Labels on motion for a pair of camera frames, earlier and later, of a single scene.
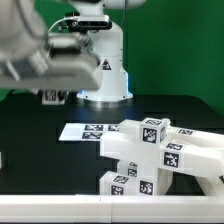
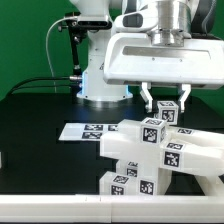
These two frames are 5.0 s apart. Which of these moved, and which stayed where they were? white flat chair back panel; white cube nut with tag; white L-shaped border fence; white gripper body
Moved: white gripper body
Stayed: white L-shaped border fence; white flat chair back panel; white cube nut with tag
